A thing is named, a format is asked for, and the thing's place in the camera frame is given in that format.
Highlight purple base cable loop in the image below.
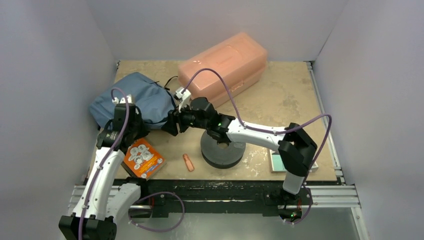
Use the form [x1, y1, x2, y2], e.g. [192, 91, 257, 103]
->
[128, 191, 186, 234]

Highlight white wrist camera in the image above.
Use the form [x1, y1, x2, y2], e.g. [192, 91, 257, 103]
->
[112, 94, 136, 105]
[174, 86, 191, 112]

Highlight copper coloured marker pen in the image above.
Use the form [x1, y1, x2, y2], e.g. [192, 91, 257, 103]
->
[182, 153, 195, 172]

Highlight black aluminium base frame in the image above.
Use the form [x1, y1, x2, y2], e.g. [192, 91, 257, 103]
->
[69, 178, 362, 220]

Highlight teal paperback book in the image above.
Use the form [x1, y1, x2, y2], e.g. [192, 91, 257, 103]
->
[268, 149, 320, 174]

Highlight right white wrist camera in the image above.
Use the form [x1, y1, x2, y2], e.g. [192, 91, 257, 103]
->
[174, 86, 191, 112]

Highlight blue student backpack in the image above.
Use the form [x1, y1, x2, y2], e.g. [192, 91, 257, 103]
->
[88, 72, 176, 130]

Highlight orange illustrated book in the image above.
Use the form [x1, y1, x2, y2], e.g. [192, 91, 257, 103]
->
[122, 138, 166, 180]

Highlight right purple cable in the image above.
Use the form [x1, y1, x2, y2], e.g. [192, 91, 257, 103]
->
[182, 68, 333, 226]

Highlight pink plastic storage box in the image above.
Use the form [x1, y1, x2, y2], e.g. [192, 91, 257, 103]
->
[177, 32, 268, 108]

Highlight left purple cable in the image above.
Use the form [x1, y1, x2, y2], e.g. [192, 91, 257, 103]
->
[77, 87, 131, 240]

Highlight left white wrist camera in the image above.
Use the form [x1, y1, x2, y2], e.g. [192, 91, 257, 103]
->
[112, 94, 136, 105]

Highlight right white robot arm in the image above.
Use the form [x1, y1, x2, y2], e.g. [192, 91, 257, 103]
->
[161, 97, 318, 204]

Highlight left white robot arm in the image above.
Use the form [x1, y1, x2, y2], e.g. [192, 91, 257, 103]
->
[58, 103, 149, 240]

